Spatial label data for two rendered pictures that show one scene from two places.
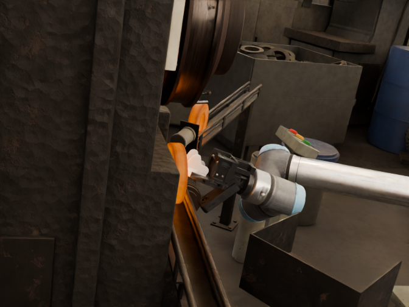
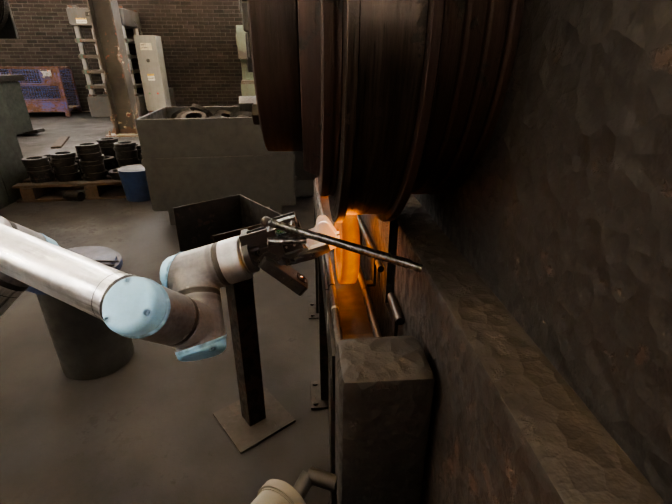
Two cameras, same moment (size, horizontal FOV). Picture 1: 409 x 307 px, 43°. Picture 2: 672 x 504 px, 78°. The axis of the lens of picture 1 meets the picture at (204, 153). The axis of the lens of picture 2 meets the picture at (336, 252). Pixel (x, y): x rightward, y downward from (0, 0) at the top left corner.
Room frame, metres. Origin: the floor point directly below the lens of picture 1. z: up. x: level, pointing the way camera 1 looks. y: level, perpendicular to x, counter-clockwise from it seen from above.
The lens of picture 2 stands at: (1.97, 0.21, 1.09)
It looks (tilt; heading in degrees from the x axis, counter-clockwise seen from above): 25 degrees down; 192
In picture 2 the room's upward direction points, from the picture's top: straight up
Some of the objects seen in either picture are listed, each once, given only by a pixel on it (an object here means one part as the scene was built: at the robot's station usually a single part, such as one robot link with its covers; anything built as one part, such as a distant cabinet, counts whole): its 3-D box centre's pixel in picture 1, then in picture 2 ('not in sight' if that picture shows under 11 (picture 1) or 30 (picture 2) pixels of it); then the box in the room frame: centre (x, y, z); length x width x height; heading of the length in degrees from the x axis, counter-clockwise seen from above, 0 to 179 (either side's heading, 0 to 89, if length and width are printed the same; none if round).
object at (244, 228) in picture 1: (254, 208); not in sight; (2.16, -0.27, 0.26); 0.12 x 0.12 x 0.52
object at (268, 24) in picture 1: (269, 48); not in sight; (5.83, -0.52, 0.55); 1.10 x 0.53 x 1.10; 36
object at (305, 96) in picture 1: (270, 95); not in sight; (4.10, -0.45, 0.39); 1.03 x 0.83 x 0.77; 121
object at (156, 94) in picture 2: not in sight; (126, 63); (-6.64, -6.19, 1.03); 1.54 x 0.94 x 2.05; 106
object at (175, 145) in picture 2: not in sight; (227, 157); (-1.07, -1.31, 0.39); 1.03 x 0.83 x 0.79; 110
